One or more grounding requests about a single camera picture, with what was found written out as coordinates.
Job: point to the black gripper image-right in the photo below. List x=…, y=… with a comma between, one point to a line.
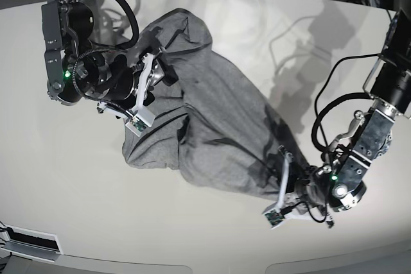
x=307, y=191

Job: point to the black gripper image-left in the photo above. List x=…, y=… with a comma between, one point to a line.
x=122, y=86

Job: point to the grey t-shirt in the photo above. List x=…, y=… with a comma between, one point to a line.
x=213, y=125

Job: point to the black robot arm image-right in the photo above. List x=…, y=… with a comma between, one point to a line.
x=338, y=184

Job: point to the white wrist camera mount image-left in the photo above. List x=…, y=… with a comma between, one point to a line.
x=137, y=116

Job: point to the white wrist camera mount image-right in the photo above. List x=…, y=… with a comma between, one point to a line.
x=282, y=197

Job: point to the silver cable tray slot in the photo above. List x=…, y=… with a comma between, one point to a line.
x=31, y=244

